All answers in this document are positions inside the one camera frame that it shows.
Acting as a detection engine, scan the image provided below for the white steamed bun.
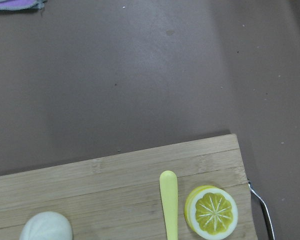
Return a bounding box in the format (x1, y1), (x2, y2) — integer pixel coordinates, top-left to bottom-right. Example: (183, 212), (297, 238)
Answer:
(19, 211), (73, 240)

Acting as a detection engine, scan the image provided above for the yellow plastic knife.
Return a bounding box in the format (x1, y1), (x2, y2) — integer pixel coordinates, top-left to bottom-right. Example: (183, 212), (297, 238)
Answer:
(159, 170), (179, 240)

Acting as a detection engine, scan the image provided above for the bamboo cutting board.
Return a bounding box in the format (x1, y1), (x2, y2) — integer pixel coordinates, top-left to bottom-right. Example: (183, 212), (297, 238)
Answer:
(0, 134), (257, 240)

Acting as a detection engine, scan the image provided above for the upper lemon half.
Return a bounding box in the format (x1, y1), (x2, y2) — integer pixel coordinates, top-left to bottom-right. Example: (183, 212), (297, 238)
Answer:
(184, 185), (239, 240)

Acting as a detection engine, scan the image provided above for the grey folded cloth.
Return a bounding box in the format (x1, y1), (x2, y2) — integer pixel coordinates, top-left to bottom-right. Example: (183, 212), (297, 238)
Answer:
(0, 0), (46, 11)

